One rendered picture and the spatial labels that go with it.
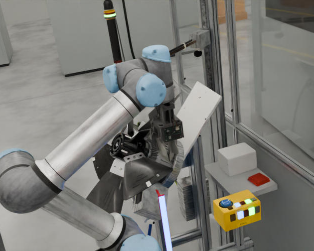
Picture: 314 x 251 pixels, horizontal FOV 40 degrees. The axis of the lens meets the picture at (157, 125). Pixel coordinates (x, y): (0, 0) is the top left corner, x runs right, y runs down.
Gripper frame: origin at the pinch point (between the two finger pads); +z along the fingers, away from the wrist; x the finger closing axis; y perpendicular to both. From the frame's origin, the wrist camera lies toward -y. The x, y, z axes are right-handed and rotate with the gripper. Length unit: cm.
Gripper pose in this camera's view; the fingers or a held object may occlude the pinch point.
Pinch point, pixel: (167, 156)
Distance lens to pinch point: 137.1
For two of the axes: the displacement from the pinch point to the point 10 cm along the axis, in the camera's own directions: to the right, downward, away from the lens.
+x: 9.4, -2.5, 2.5
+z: 1.3, 9.0, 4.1
